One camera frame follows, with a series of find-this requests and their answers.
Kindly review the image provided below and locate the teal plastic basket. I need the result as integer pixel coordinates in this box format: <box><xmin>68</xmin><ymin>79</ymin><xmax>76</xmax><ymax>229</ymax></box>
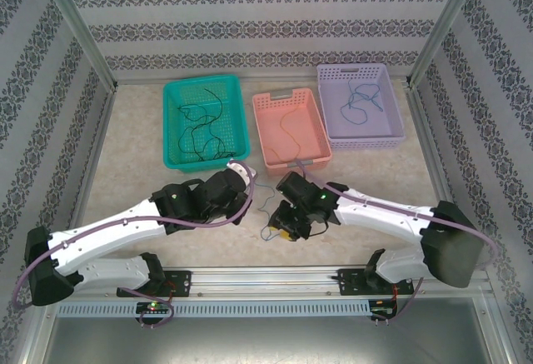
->
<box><xmin>162</xmin><ymin>74</ymin><xmax>252</xmax><ymax>173</ymax></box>

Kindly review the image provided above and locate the purple camera cable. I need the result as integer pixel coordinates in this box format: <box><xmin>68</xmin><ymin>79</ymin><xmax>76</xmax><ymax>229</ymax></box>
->
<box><xmin>296</xmin><ymin>159</ymin><xmax>501</xmax><ymax>323</ymax></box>
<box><xmin>13</xmin><ymin>159</ymin><xmax>256</xmax><ymax>327</ymax></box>

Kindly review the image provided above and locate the thin black cable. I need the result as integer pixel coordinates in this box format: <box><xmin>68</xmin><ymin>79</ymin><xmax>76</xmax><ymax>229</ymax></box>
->
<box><xmin>193</xmin><ymin>120</ymin><xmax>235</xmax><ymax>162</ymax></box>
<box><xmin>177</xmin><ymin>124</ymin><xmax>209</xmax><ymax>162</ymax></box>
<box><xmin>178</xmin><ymin>87</ymin><xmax>226</xmax><ymax>132</ymax></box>

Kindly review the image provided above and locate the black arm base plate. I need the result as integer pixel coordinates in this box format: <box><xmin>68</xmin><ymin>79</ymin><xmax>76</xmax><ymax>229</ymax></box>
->
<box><xmin>160</xmin><ymin>270</ymin><xmax>192</xmax><ymax>298</ymax></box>
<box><xmin>336</xmin><ymin>267</ymin><xmax>413</xmax><ymax>297</ymax></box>

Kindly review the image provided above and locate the white slotted cable duct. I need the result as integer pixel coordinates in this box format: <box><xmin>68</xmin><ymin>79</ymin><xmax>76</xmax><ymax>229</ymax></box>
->
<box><xmin>57</xmin><ymin>299</ymin><xmax>372</xmax><ymax>319</ymax></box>

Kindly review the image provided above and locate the aluminium mounting rail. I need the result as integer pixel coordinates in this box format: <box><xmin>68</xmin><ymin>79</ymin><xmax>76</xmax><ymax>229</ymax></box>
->
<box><xmin>74</xmin><ymin>264</ymin><xmax>488</xmax><ymax>299</ymax></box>

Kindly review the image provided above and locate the aluminium side rail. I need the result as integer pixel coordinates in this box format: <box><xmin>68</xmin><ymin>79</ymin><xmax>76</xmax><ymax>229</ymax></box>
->
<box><xmin>406</xmin><ymin>82</ymin><xmax>474</xmax><ymax>264</ymax></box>
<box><xmin>62</xmin><ymin>84</ymin><xmax>120</xmax><ymax>257</ymax></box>

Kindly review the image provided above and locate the aluminium back rail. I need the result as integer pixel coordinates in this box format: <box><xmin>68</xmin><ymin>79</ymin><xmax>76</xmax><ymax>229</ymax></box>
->
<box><xmin>114</xmin><ymin>72</ymin><xmax>413</xmax><ymax>88</ymax></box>

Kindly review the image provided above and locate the aluminium frame post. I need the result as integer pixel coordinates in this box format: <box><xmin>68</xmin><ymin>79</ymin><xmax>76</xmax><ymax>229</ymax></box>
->
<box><xmin>407</xmin><ymin>0</ymin><xmax>488</xmax><ymax>88</ymax></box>
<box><xmin>32</xmin><ymin>0</ymin><xmax>120</xmax><ymax>92</ymax></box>

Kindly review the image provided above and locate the thin orange cable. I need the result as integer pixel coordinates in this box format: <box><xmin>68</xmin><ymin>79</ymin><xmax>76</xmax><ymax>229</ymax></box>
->
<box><xmin>266</xmin><ymin>107</ymin><xmax>303</xmax><ymax>161</ymax></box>

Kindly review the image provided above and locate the pink plastic basket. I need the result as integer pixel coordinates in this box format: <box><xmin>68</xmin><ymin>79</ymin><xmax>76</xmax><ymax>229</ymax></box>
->
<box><xmin>252</xmin><ymin>87</ymin><xmax>333</xmax><ymax>178</ymax></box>

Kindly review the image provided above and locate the small circuit board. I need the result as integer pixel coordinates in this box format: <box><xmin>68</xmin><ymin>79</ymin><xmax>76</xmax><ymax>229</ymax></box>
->
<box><xmin>369</xmin><ymin>299</ymin><xmax>399</xmax><ymax>314</ymax></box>
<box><xmin>136</xmin><ymin>300</ymin><xmax>172</xmax><ymax>314</ymax></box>

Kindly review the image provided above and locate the purple plastic basket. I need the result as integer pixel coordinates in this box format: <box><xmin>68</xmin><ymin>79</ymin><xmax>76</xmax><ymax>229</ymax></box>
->
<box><xmin>316</xmin><ymin>62</ymin><xmax>406</xmax><ymax>151</ymax></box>

